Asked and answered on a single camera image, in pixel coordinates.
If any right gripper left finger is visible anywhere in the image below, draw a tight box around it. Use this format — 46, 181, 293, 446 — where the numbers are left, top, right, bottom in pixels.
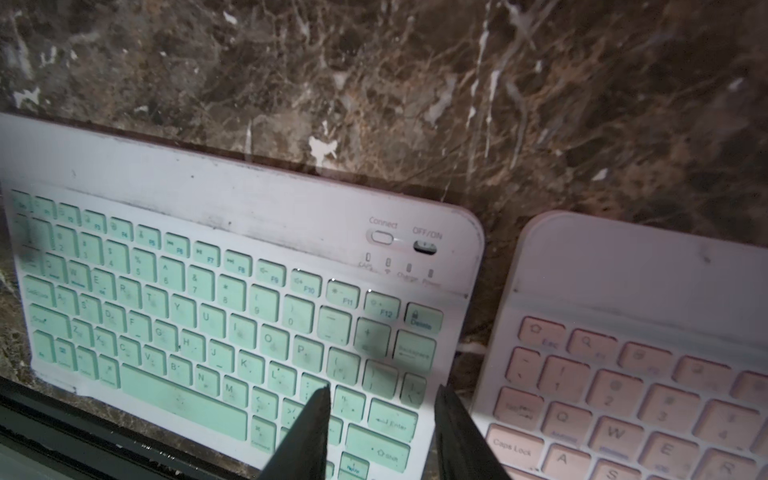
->
258, 387, 331, 480

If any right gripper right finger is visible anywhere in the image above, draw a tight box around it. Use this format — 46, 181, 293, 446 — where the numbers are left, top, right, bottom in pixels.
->
434, 385, 510, 480

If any green keyboard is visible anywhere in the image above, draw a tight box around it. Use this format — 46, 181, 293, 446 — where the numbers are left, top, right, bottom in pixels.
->
1, 114, 484, 479

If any pink keyboard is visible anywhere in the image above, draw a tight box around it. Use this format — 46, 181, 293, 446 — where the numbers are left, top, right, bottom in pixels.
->
471, 211, 767, 479

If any black mounting rail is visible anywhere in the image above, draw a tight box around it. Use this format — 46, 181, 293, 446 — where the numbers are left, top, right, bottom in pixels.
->
1, 378, 239, 479

